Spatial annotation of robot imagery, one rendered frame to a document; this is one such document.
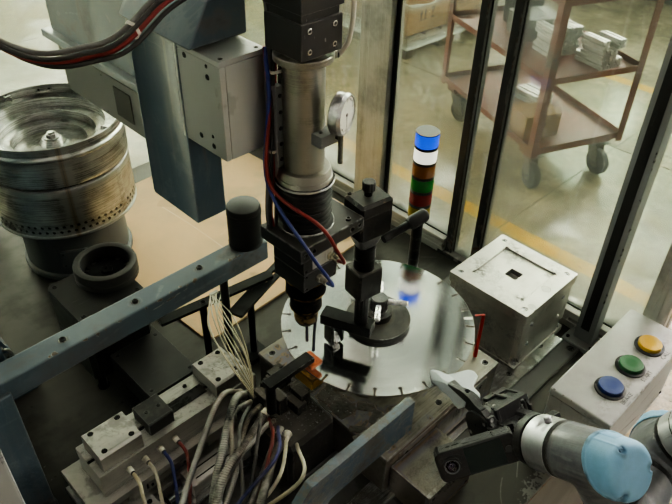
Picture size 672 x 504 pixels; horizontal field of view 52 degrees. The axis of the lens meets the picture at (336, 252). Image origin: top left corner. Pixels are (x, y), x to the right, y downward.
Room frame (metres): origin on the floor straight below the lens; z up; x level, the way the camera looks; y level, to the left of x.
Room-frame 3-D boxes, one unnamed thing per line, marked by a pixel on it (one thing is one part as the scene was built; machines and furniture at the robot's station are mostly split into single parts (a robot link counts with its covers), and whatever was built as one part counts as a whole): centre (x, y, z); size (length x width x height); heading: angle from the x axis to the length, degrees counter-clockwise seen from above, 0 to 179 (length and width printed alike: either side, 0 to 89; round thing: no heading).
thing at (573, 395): (0.83, -0.50, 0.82); 0.28 x 0.11 x 0.15; 135
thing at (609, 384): (0.77, -0.46, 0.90); 0.04 x 0.04 x 0.02
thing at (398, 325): (0.86, -0.07, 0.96); 0.11 x 0.11 x 0.03
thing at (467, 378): (0.72, -0.20, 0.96); 0.09 x 0.06 x 0.03; 34
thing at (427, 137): (1.15, -0.16, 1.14); 0.05 x 0.04 x 0.03; 45
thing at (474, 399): (0.67, -0.20, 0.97); 0.09 x 0.02 x 0.05; 34
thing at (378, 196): (0.79, -0.04, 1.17); 0.06 x 0.05 x 0.20; 126
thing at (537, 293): (1.06, -0.35, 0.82); 0.18 x 0.18 x 0.15; 45
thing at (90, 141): (1.27, 0.60, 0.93); 0.31 x 0.31 x 0.36
